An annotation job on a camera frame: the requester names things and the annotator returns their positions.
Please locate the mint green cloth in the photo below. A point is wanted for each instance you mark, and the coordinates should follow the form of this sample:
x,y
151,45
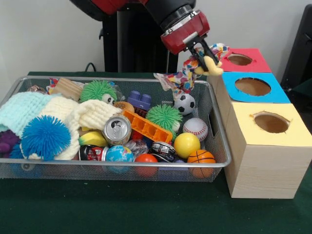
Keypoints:
x,y
17,109

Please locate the colourful patterned fabric toy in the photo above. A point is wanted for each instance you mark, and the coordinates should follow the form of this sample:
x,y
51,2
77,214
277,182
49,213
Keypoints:
x,y
181,79

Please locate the toy soccer ball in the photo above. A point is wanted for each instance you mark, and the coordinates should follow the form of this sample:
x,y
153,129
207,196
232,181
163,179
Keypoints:
x,y
184,104

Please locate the yellow ball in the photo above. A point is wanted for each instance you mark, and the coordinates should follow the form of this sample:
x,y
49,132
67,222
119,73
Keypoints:
x,y
187,145

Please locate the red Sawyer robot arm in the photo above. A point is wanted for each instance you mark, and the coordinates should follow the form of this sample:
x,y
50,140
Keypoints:
x,y
165,9

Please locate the pale yellow plush toy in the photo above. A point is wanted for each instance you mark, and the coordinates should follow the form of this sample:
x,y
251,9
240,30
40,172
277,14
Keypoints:
x,y
215,69

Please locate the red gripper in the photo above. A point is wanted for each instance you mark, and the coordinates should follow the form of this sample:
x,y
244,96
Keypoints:
x,y
185,34

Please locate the black side stand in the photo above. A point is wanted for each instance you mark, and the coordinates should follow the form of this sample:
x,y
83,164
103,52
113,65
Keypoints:
x,y
299,48

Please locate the green spiky ball with eyes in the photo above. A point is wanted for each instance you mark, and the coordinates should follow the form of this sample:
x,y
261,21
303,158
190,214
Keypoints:
x,y
97,91

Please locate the large blue spiky ball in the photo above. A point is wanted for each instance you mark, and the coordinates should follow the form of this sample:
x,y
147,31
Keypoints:
x,y
45,137

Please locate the dark green side table cloth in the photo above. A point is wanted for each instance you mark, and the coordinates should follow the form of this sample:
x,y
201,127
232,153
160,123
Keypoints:
x,y
304,89

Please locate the orange toy basketball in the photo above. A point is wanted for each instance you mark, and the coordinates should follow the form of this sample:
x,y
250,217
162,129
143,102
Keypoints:
x,y
201,156

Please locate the wooden box with three holes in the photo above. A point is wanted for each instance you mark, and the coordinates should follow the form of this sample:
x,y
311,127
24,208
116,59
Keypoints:
x,y
268,170

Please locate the long orange toy block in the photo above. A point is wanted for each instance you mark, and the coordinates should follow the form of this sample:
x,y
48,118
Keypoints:
x,y
148,126

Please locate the silver mesh bin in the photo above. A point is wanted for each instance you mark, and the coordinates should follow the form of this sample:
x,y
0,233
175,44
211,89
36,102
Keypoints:
x,y
73,170

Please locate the white toy baseball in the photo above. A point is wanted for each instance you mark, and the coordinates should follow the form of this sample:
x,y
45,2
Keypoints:
x,y
195,129

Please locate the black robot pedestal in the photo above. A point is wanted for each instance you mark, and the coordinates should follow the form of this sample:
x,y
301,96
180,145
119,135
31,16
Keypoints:
x,y
136,48

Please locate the cream cloth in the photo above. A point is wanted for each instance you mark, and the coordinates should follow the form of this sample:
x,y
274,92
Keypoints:
x,y
95,114

